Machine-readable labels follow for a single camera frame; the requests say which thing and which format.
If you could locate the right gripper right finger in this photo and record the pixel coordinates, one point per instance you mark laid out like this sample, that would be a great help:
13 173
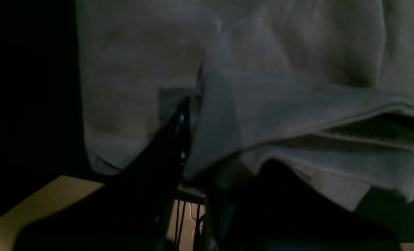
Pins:
277 211

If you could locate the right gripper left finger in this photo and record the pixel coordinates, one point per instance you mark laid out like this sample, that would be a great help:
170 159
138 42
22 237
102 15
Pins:
131 212

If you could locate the grey T-shirt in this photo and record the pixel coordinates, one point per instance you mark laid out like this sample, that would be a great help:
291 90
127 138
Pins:
325 86

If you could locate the black table cloth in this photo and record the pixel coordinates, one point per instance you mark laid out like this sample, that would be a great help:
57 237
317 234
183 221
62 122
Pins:
41 112

